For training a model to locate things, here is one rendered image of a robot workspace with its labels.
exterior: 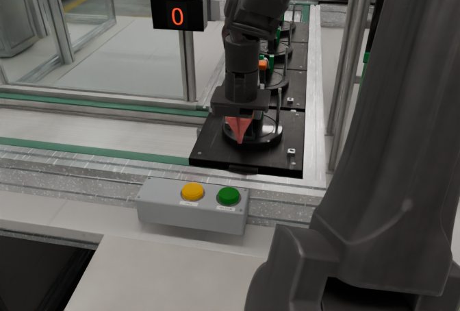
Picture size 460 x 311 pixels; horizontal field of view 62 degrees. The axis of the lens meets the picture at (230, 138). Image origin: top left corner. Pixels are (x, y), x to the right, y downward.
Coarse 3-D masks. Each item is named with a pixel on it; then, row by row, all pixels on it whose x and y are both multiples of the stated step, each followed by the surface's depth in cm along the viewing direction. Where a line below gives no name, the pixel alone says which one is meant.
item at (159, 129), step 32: (32, 96) 109; (64, 96) 109; (96, 96) 107; (128, 96) 107; (0, 128) 101; (32, 128) 101; (64, 128) 101; (96, 128) 101; (128, 128) 101; (160, 128) 101; (192, 128) 101; (160, 160) 84
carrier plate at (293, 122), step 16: (272, 112) 97; (288, 112) 97; (304, 112) 97; (208, 128) 91; (288, 128) 91; (304, 128) 91; (208, 144) 86; (224, 144) 86; (288, 144) 86; (192, 160) 82; (208, 160) 81; (224, 160) 81; (240, 160) 81; (256, 160) 81; (272, 160) 81; (288, 160) 81; (288, 176) 79
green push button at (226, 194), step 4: (224, 188) 73; (228, 188) 73; (232, 188) 73; (220, 192) 72; (224, 192) 72; (228, 192) 72; (232, 192) 72; (236, 192) 72; (220, 196) 71; (224, 196) 71; (228, 196) 71; (232, 196) 71; (236, 196) 71; (220, 200) 71; (224, 200) 71; (228, 200) 71; (232, 200) 71; (236, 200) 71; (228, 204) 71
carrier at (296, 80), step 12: (276, 72) 113; (288, 72) 117; (300, 72) 117; (264, 84) 104; (276, 84) 106; (288, 84) 108; (300, 84) 110; (276, 96) 104; (288, 96) 104; (300, 96) 104; (276, 108) 100; (288, 108) 99; (300, 108) 99
